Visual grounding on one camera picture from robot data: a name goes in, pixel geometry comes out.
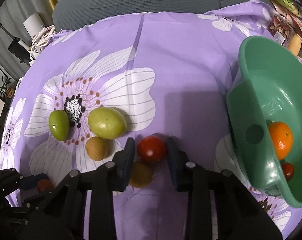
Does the red cherry tomato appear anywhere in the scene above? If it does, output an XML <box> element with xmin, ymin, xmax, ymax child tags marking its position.
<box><xmin>37</xmin><ymin>179</ymin><xmax>54</xmax><ymax>193</ymax></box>
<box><xmin>137</xmin><ymin>135</ymin><xmax>167</xmax><ymax>164</ymax></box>

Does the white rope bundle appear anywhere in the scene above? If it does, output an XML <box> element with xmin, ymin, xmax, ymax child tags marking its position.
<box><xmin>29</xmin><ymin>25</ymin><xmax>57</xmax><ymax>54</ymax></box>

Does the white paper roll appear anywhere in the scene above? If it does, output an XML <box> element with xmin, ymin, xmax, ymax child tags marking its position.
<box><xmin>23</xmin><ymin>12</ymin><xmax>45</xmax><ymax>38</ymax></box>

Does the large green fruit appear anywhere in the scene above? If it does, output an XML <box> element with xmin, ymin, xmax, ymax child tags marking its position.
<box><xmin>88</xmin><ymin>107</ymin><xmax>127</xmax><ymax>140</ymax></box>

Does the black phone stand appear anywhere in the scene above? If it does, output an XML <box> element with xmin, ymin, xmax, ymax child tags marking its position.
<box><xmin>0</xmin><ymin>23</ymin><xmax>31</xmax><ymax>64</ymax></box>

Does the brown round fruit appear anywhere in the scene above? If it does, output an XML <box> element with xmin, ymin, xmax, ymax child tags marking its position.
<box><xmin>85</xmin><ymin>137</ymin><xmax>109</xmax><ymax>161</ymax></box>

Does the purple floral tablecloth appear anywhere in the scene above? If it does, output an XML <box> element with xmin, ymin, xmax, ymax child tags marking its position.
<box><xmin>0</xmin><ymin>0</ymin><xmax>302</xmax><ymax>240</ymax></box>

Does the green plastic bowl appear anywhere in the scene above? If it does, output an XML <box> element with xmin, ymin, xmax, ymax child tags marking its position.
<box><xmin>226</xmin><ymin>36</ymin><xmax>302</xmax><ymax>208</ymax></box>

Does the dried fruit snack bag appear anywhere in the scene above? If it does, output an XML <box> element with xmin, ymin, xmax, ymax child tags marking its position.
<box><xmin>268</xmin><ymin>15</ymin><xmax>294</xmax><ymax>47</ymax></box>

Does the large orange tangerine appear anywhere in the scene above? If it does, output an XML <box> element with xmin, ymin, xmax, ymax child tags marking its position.
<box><xmin>268</xmin><ymin>121</ymin><xmax>293</xmax><ymax>160</ymax></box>

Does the small green fruit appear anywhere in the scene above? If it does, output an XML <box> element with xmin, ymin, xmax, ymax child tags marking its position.
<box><xmin>48</xmin><ymin>110</ymin><xmax>70</xmax><ymax>141</ymax></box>

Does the red tomato in bowl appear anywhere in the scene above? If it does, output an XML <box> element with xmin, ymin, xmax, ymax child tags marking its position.
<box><xmin>282</xmin><ymin>163</ymin><xmax>295</xmax><ymax>181</ymax></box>

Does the tan round fruit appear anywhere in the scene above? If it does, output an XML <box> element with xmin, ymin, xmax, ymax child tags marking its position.
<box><xmin>129</xmin><ymin>161</ymin><xmax>154</xmax><ymax>189</ymax></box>

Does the beige plastic bottle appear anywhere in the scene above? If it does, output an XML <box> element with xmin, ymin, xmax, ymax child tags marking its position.
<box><xmin>287</xmin><ymin>33</ymin><xmax>302</xmax><ymax>56</ymax></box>

